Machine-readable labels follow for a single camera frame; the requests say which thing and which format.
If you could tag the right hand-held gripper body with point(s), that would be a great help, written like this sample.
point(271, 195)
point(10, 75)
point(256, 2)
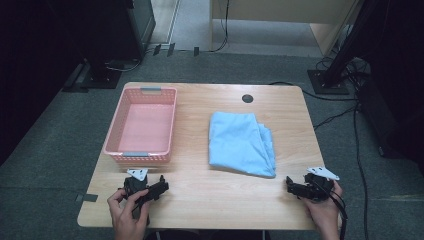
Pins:
point(318, 186)

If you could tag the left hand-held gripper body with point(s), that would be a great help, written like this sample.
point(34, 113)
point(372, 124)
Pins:
point(135, 185)

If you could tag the pink plastic basket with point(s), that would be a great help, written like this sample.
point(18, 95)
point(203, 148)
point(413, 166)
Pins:
point(146, 128)

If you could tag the light blue cloth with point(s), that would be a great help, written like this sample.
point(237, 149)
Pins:
point(238, 141)

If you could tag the person's right hand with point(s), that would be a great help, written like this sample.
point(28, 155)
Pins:
point(325, 213)

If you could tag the person's left hand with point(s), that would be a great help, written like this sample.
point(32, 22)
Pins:
point(128, 216)

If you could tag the grey tape on table edge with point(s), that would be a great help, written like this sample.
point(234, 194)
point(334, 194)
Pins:
point(87, 198)

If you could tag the dark box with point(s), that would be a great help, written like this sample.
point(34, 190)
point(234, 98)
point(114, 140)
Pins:
point(396, 120)

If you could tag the black stand with square base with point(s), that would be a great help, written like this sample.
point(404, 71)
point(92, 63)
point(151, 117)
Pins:
point(100, 75)

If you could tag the black slanted stand with base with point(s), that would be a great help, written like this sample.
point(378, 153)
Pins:
point(336, 66)

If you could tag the black tape strip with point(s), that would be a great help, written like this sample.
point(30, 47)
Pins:
point(157, 49)
point(171, 49)
point(196, 51)

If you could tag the large dark cabinet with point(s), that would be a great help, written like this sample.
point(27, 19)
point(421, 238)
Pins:
point(110, 26)

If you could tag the light wooden cabinet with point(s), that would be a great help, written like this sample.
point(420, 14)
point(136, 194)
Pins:
point(283, 10)

